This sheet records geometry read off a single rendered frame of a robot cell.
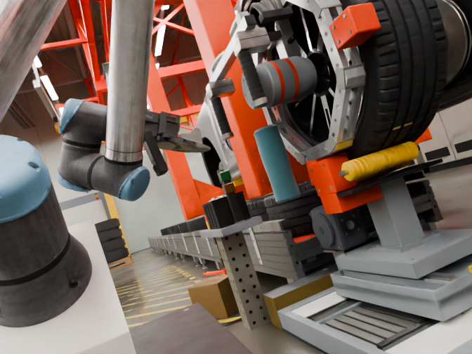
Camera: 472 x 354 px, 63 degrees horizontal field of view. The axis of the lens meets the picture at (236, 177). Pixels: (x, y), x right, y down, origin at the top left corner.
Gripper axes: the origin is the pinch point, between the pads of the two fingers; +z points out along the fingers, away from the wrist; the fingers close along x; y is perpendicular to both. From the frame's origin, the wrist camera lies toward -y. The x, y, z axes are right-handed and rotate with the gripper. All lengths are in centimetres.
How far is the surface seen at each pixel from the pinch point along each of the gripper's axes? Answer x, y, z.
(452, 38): -14, 51, 76
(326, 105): 4.2, 24.8, 40.4
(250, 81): -12.4, 17.0, 6.7
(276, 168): 13.2, 2.4, 28.1
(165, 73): 583, 311, 53
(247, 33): -13.9, 29.5, 4.1
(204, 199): 235, 25, 64
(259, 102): -13.1, 11.6, 9.5
